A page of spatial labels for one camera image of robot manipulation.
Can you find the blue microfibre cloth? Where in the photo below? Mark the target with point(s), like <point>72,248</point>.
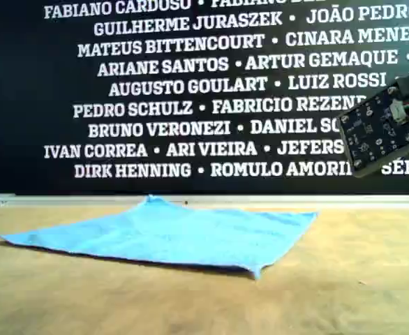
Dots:
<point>173,237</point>

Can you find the black banner with white names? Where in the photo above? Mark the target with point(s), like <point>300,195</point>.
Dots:
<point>33,104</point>

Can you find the brown felt table mat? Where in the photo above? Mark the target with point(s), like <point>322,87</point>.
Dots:
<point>86,307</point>

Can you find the right wrist camera circuit board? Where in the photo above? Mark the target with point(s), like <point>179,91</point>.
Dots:
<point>375,136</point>

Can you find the aluminium frame rail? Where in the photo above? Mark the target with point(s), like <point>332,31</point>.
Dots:
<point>260,200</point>

